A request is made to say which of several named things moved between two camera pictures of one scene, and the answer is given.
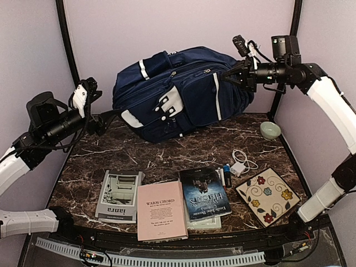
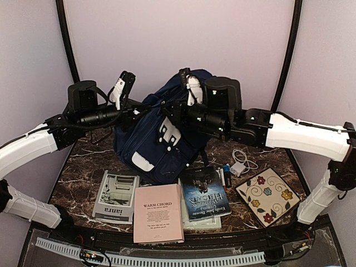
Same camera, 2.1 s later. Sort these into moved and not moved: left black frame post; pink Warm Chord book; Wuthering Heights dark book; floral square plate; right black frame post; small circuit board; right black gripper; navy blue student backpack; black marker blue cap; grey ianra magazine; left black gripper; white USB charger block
Moved: right black gripper; navy blue student backpack; left black gripper; grey ianra magazine
Not moved: left black frame post; small circuit board; white USB charger block; floral square plate; Wuthering Heights dark book; pink Warm Chord book; right black frame post; black marker blue cap
